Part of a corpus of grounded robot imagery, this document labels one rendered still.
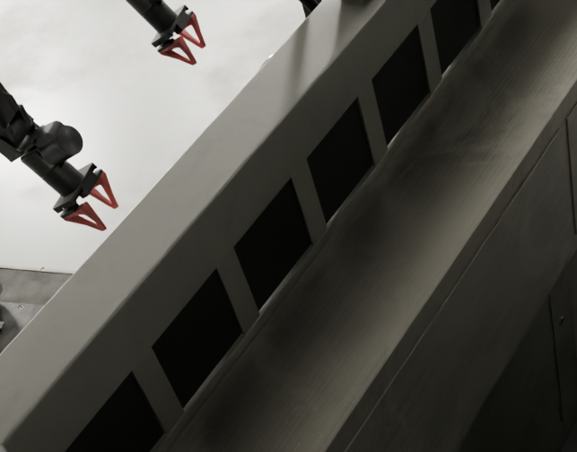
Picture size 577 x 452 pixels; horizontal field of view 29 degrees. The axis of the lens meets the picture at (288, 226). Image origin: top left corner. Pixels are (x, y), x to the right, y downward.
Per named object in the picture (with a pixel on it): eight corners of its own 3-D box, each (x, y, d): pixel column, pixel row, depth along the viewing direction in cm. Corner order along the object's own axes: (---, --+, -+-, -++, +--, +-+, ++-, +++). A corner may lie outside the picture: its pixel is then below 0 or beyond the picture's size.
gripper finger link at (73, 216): (125, 205, 215) (89, 174, 211) (110, 233, 211) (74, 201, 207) (104, 216, 220) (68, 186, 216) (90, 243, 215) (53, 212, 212)
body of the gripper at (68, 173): (100, 167, 214) (71, 142, 211) (78, 205, 208) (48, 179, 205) (81, 178, 218) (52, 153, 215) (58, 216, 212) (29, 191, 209)
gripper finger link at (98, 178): (131, 194, 217) (96, 162, 214) (117, 221, 213) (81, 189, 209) (110, 204, 222) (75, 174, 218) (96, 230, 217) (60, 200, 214)
